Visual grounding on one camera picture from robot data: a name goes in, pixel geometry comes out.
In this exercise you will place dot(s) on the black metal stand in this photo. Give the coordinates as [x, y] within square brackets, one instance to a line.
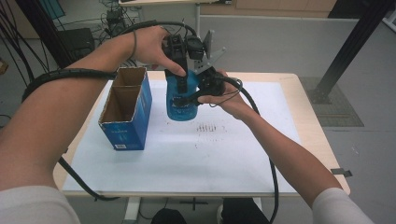
[351, 46]
[46, 34]

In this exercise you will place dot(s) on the black device on floor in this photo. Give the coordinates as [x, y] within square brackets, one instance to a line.
[115, 20]

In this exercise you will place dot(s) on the white background desk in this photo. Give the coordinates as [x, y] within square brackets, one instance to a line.
[199, 12]

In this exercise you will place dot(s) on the light wooden table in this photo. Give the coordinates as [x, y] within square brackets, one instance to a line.
[317, 146]

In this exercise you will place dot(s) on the person's dark trouser leg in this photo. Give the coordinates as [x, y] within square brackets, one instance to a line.
[246, 213]
[168, 217]

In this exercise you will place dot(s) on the person's white sleeve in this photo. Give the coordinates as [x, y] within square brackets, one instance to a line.
[34, 207]
[339, 208]

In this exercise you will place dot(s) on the person's right hand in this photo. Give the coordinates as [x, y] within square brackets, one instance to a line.
[233, 99]

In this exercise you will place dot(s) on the person's white right sleeve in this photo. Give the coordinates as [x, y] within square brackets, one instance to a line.
[339, 208]

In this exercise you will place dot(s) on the person's left hand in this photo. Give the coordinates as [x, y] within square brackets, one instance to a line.
[149, 46]

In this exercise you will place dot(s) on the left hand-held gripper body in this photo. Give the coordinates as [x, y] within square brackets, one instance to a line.
[177, 49]

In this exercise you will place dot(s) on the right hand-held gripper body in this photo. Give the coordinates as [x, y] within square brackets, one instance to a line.
[211, 82]

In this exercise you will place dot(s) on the small black table clip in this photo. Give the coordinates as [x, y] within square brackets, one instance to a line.
[341, 172]

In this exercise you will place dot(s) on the blue bottle with white cap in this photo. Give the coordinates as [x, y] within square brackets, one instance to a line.
[182, 112]

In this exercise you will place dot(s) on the person's white left sleeve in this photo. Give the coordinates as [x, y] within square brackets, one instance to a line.
[34, 207]

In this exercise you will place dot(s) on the black computer case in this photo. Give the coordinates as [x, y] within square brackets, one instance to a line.
[76, 43]

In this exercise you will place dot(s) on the blue cardboard box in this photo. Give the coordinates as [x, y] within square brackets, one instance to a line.
[124, 102]

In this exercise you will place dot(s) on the white table mat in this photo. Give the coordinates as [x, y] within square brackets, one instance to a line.
[202, 158]

